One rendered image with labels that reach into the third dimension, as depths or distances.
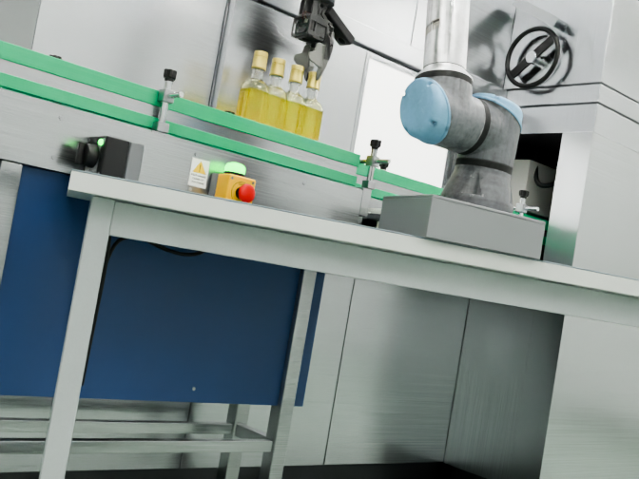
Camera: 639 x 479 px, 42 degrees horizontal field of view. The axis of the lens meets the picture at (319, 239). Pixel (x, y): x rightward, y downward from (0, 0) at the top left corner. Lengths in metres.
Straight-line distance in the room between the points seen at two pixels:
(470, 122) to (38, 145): 0.81
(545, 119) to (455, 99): 1.25
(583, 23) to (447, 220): 1.44
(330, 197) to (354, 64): 0.56
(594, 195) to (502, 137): 1.09
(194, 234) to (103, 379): 0.41
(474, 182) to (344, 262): 0.32
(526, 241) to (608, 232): 1.20
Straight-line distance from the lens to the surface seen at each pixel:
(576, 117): 2.78
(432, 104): 1.59
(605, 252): 2.83
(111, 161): 1.58
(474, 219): 1.60
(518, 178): 3.00
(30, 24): 1.99
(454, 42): 1.68
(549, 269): 1.70
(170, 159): 1.73
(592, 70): 2.80
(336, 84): 2.38
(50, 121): 1.62
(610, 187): 2.83
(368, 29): 2.49
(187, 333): 1.81
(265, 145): 1.89
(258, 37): 2.22
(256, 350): 1.92
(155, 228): 1.47
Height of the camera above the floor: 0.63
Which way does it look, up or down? 3 degrees up
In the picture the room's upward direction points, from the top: 10 degrees clockwise
